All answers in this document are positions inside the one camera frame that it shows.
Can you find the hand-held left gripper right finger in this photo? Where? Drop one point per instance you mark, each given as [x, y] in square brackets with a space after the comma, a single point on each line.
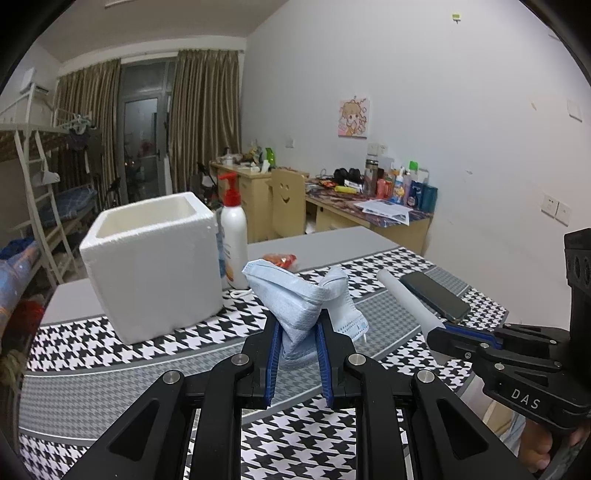
[325, 369]

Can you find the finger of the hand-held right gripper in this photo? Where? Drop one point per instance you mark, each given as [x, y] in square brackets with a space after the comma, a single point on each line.
[457, 344]
[531, 334]

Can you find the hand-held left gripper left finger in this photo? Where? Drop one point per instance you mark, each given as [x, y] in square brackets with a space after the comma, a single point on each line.
[272, 369]

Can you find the light blue face mask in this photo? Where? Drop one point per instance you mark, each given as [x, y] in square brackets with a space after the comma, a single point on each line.
[295, 300]

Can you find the white foam box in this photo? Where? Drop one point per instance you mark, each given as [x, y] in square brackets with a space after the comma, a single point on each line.
[152, 277]

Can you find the person's right hand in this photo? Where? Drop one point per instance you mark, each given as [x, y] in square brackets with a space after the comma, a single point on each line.
[535, 445]

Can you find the person's light blue clothing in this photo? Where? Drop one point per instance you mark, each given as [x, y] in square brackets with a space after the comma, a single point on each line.
[503, 429]

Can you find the black smartphone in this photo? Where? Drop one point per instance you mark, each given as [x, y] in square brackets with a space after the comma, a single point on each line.
[436, 293]

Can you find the red snack packet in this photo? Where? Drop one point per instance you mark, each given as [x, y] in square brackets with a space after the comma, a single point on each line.
[281, 261]

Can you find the houndstooth table cloth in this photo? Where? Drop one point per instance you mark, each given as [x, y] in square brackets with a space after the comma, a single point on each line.
[138, 369]

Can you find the white pump lotion bottle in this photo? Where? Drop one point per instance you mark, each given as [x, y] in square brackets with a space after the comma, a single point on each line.
[234, 240]

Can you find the wooden desk with patterned top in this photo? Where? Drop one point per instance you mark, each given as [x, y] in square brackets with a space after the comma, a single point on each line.
[369, 224]

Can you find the white papers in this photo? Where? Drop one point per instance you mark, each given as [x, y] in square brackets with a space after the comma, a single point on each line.
[385, 207]

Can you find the wooden smiley chair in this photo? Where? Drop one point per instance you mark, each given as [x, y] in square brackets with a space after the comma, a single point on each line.
[286, 203]

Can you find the row of toiletry bottles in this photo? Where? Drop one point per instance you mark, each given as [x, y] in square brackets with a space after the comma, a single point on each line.
[401, 184]

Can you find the yellow packet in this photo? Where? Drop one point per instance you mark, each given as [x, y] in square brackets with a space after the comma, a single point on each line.
[344, 188]

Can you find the plain wooden desk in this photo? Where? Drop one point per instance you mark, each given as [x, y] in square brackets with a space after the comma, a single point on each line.
[240, 189]

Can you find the black headphones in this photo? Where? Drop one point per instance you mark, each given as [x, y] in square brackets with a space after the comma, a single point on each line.
[348, 174]

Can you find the black desk chair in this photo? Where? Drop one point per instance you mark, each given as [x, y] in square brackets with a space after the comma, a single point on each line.
[205, 180]

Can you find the green bottle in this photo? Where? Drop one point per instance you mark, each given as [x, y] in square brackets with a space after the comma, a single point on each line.
[269, 157]

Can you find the pile of desk clutter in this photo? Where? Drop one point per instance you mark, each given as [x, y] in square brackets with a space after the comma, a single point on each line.
[242, 157]

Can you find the black folding chair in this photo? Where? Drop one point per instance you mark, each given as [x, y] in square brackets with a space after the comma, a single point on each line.
[113, 189]

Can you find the red bag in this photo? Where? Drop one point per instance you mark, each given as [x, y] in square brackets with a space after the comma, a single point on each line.
[27, 308]

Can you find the blue mattress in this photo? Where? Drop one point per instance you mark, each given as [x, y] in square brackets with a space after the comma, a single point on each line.
[69, 203]

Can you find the brown curtain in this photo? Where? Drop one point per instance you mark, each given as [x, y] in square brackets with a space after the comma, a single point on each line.
[207, 106]
[87, 120]

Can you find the glass balcony door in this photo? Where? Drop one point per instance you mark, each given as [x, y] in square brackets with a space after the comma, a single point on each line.
[145, 129]

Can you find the blue plaid quilt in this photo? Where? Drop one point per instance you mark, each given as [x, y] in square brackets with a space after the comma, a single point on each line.
[16, 272]

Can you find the white bunk bed ladder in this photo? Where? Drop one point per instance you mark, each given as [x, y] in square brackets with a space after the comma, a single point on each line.
[44, 203]

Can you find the hanging dark clothes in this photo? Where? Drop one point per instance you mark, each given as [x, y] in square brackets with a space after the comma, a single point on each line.
[78, 136]

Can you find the white metal bunk bed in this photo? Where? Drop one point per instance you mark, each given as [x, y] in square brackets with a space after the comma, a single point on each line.
[23, 143]

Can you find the white air conditioner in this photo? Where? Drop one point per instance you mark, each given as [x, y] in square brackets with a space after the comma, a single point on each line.
[32, 83]

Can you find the double wall socket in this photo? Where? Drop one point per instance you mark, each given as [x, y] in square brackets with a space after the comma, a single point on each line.
[555, 208]

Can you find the white wall socket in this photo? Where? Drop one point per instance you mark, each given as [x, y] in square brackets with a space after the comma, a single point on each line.
[376, 148]

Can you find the white wall plate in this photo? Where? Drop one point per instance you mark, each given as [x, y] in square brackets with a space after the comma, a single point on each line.
[575, 110]

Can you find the cartoon wall poster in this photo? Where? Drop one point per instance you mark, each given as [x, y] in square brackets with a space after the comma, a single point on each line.
[354, 117]

